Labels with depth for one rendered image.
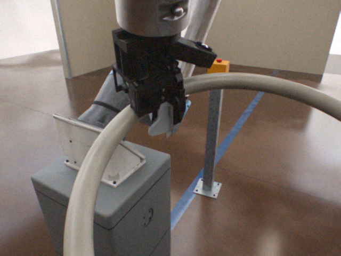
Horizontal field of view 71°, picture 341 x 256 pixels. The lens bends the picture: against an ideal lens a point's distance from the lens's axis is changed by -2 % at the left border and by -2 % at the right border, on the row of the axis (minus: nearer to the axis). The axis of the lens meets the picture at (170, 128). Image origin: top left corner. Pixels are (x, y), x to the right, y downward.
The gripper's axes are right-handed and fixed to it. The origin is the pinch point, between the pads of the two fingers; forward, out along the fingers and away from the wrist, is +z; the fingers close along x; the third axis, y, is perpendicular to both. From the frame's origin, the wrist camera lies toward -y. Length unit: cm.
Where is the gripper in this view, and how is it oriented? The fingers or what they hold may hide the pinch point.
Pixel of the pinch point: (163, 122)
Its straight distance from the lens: 46.7
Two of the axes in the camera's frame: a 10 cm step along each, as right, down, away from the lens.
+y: -8.0, 4.3, -4.2
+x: 6.0, 6.3, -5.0
